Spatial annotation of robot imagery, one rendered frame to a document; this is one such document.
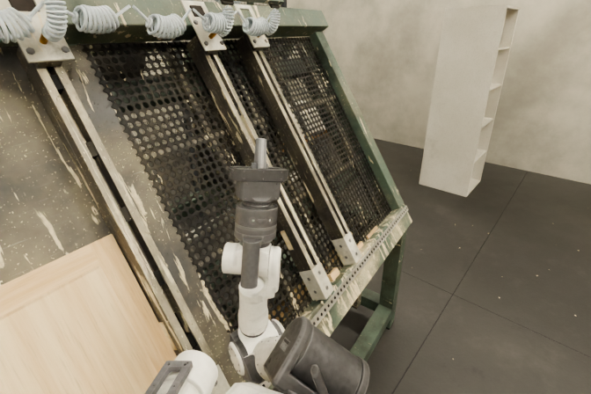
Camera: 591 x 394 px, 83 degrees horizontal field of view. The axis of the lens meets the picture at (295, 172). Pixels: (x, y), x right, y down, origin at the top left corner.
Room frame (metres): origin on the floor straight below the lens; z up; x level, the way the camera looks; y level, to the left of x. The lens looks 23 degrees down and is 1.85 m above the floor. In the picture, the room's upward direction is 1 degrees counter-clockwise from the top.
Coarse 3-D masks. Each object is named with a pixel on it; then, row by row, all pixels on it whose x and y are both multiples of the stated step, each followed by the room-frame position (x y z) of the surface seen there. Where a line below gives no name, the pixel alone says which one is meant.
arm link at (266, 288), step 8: (272, 248) 0.59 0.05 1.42; (280, 248) 0.60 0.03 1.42; (272, 256) 0.57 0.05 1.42; (280, 256) 0.57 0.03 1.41; (272, 264) 0.56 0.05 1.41; (280, 264) 0.59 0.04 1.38; (272, 272) 0.55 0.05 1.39; (264, 280) 0.61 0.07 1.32; (272, 280) 0.56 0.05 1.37; (240, 288) 0.59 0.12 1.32; (256, 288) 0.59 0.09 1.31; (264, 288) 0.57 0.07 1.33; (272, 288) 0.56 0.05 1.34; (240, 296) 0.58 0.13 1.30; (248, 296) 0.57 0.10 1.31; (256, 296) 0.56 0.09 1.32; (264, 296) 0.56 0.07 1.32; (272, 296) 0.56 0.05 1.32
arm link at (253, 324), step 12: (240, 300) 0.58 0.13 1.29; (240, 312) 0.59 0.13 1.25; (252, 312) 0.57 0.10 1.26; (264, 312) 0.59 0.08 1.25; (240, 324) 0.58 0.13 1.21; (252, 324) 0.57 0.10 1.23; (264, 324) 0.59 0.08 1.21; (240, 336) 0.58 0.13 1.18; (252, 336) 0.58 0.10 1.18; (264, 336) 0.58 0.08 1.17; (240, 348) 0.55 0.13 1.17; (252, 348) 0.56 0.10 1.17
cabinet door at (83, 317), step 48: (0, 288) 0.54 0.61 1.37; (48, 288) 0.58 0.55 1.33; (96, 288) 0.63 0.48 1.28; (0, 336) 0.49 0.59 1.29; (48, 336) 0.52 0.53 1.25; (96, 336) 0.57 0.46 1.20; (144, 336) 0.61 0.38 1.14; (0, 384) 0.44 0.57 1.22; (48, 384) 0.47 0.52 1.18; (96, 384) 0.50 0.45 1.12; (144, 384) 0.55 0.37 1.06
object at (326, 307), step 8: (400, 216) 1.62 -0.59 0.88; (392, 224) 1.53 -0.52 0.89; (384, 232) 1.45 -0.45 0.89; (376, 240) 1.38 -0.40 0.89; (376, 248) 1.34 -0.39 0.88; (368, 256) 1.27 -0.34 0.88; (360, 264) 1.21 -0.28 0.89; (352, 272) 1.15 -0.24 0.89; (344, 280) 1.10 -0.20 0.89; (352, 280) 1.12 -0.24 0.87; (344, 288) 1.07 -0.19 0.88; (336, 296) 1.02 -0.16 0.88; (328, 304) 0.97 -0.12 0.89; (320, 312) 0.93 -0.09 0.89; (312, 320) 0.89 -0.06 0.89; (320, 320) 0.91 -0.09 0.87; (264, 384) 0.66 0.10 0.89
